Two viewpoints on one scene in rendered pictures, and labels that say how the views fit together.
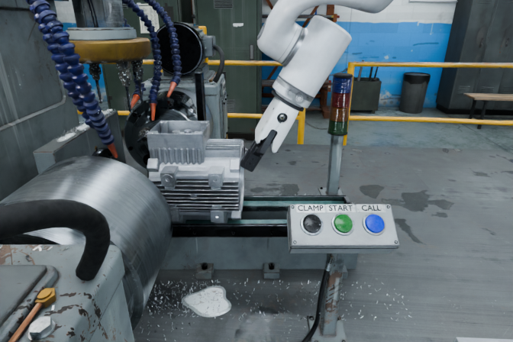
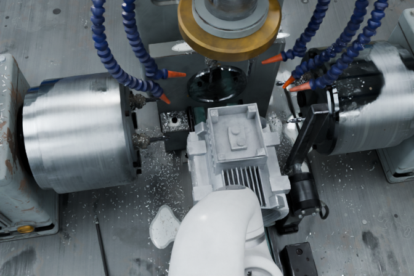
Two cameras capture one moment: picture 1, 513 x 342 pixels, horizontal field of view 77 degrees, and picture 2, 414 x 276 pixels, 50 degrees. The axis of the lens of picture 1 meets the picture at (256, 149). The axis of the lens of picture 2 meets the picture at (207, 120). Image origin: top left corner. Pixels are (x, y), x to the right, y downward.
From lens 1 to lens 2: 81 cm
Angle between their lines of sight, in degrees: 66
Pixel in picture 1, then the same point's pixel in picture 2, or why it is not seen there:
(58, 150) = (156, 58)
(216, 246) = not seen: hidden behind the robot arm
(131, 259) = (49, 177)
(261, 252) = not seen: hidden behind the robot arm
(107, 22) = (212, 11)
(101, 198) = (68, 137)
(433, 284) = not seen: outside the picture
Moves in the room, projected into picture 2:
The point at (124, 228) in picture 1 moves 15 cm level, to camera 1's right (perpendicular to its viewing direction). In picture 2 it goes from (60, 162) to (60, 239)
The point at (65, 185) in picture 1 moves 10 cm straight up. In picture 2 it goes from (68, 111) to (53, 82)
